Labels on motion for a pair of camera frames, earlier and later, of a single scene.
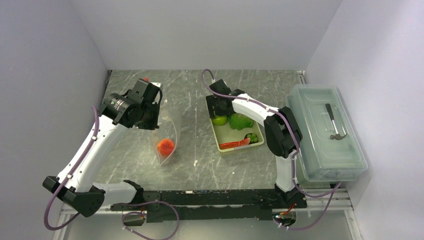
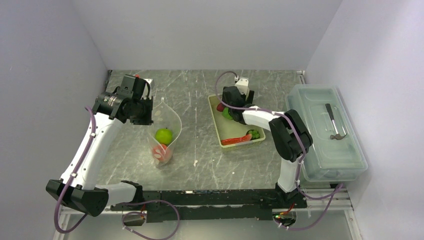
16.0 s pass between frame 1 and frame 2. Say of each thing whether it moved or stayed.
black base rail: stayed
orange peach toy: moved
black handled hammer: stayed
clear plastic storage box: stayed
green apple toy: moved
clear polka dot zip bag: stayed
